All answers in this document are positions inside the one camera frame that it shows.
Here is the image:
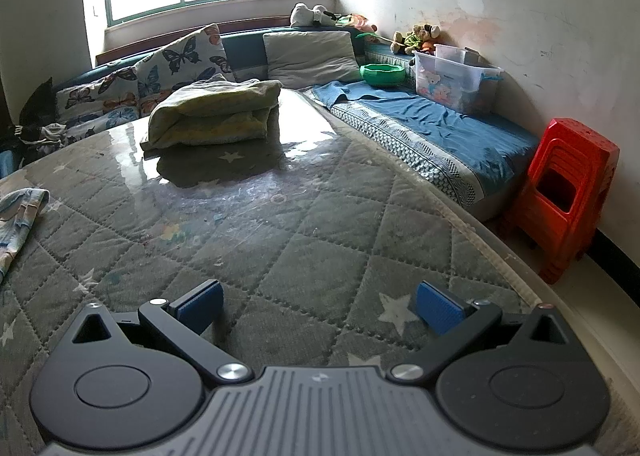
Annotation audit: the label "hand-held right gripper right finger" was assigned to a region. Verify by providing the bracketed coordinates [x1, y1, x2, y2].
[389, 280, 571, 383]

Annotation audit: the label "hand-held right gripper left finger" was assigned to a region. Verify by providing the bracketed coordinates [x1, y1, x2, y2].
[71, 280, 253, 384]

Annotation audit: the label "blue striped cloth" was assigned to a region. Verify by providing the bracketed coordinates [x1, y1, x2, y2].
[0, 189, 51, 287]

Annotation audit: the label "pile of dark clothes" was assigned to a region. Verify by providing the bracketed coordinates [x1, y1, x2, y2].
[7, 122, 68, 161]

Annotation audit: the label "blue sheet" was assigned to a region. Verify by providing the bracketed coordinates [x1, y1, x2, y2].
[312, 81, 541, 172]

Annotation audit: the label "folded yellow-green cloth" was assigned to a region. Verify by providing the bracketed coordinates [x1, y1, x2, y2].
[140, 74, 283, 152]

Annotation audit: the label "flat butterfly print pillow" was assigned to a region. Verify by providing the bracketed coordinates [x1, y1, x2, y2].
[62, 106, 143, 144]

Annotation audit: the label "clear plastic storage box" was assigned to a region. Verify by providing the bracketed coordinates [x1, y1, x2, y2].
[412, 44, 503, 116]

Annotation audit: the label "long butterfly print pillow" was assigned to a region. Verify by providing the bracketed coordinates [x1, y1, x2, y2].
[55, 66, 141, 121]

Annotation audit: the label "green bowl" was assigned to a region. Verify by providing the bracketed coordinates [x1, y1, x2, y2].
[360, 64, 407, 87]

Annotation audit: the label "large butterfly print pillow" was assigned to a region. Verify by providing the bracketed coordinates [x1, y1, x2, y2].
[135, 24, 236, 117]

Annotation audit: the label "black bag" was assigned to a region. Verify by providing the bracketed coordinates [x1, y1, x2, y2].
[17, 77, 56, 127]

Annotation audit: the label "stuffed toys on ledge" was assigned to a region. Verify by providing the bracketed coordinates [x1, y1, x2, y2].
[390, 24, 443, 56]

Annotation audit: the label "grey pillow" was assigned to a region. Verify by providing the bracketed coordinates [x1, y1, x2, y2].
[262, 30, 361, 90]

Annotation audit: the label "orange green plush toy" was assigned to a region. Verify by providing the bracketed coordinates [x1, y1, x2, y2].
[345, 14, 378, 34]

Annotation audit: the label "black and white plush toy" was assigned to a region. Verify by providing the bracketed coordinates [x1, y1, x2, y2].
[290, 3, 338, 28]

